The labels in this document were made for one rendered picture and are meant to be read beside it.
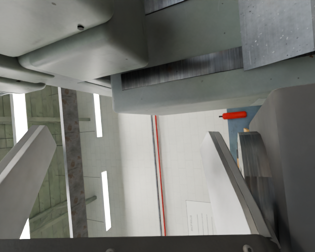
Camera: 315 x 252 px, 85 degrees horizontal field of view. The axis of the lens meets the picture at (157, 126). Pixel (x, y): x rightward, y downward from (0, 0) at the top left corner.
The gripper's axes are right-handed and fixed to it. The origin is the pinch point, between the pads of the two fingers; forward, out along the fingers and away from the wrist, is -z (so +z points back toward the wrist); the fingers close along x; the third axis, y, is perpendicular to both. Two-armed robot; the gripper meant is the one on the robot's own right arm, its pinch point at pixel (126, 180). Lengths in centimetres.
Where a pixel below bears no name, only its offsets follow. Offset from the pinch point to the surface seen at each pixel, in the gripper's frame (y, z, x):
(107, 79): 26, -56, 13
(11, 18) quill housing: 0.5, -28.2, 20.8
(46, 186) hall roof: 495, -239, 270
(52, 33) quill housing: 3.6, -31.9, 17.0
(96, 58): 10.0, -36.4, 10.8
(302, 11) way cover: -3, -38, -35
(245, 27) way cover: 3, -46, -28
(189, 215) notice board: 463, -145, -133
